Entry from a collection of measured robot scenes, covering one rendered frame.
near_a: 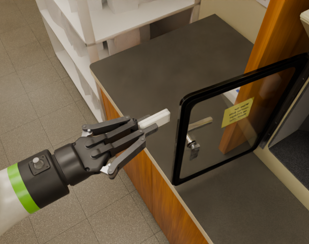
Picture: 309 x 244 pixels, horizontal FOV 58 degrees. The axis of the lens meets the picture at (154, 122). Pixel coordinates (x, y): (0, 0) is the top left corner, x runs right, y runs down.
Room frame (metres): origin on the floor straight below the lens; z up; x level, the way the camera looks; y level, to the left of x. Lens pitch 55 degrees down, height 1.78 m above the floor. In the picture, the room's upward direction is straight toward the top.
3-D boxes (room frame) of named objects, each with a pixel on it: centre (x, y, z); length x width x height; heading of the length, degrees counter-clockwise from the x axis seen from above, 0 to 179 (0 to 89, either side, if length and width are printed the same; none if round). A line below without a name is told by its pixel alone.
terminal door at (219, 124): (0.39, -0.19, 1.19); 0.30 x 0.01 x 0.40; 115
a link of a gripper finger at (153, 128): (0.30, 0.01, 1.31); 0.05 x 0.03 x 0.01; 122
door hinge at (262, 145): (0.46, -0.34, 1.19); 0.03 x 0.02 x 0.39; 32
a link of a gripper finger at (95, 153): (0.28, 0.07, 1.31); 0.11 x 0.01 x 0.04; 121
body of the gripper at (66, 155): (0.25, 0.13, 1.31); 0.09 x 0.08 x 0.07; 122
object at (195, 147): (0.34, -0.09, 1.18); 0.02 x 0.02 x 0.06; 25
